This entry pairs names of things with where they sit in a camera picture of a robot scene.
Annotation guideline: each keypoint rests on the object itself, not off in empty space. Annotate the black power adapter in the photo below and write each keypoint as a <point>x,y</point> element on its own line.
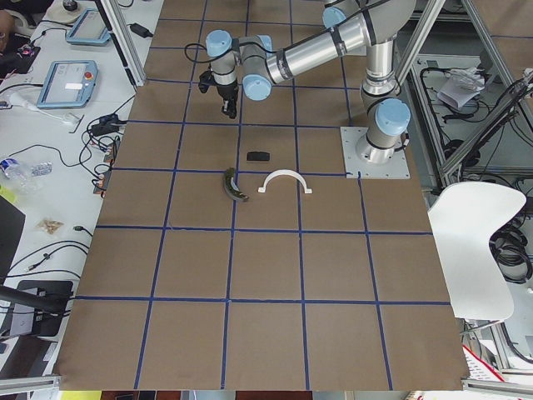
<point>107,124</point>

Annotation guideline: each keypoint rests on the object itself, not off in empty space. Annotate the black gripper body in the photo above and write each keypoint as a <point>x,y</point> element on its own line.
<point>227,91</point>

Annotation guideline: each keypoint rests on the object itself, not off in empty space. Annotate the blue teach pendant near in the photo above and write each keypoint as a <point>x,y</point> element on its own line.
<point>68,84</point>

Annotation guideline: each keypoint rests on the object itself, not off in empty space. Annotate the clear plastic water bottle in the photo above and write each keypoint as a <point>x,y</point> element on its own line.
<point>26,178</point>

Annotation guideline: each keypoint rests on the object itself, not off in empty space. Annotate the green curved brake shoe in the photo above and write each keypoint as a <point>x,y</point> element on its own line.
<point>231,188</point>

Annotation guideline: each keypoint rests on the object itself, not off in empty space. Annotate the white curved plastic bracket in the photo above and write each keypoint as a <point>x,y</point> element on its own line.
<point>285,175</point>

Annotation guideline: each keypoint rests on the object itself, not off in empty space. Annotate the white plastic chair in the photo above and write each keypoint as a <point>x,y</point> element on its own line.
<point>463,219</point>

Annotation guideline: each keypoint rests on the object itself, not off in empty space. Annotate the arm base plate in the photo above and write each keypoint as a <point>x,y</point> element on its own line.
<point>364,161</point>

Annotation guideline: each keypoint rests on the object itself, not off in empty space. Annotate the blue teach pendant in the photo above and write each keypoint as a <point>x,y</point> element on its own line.
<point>89,29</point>
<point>68,84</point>

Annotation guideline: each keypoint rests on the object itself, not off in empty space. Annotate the aluminium frame post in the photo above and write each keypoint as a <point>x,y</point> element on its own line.
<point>117,27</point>

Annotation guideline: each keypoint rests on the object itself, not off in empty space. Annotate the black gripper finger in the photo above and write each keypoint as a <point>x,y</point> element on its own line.
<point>232,108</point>
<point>225,108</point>

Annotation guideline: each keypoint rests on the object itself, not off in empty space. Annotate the black brake pad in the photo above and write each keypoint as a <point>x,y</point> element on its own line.
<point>258,157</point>

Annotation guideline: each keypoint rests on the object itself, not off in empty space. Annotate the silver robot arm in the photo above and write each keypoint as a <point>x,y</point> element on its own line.
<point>251,65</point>

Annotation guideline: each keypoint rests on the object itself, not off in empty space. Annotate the blue teach pendant far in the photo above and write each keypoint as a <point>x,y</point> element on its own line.
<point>89,29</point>

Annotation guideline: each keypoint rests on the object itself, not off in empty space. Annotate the black laptop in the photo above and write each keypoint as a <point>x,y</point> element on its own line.
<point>12,223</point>

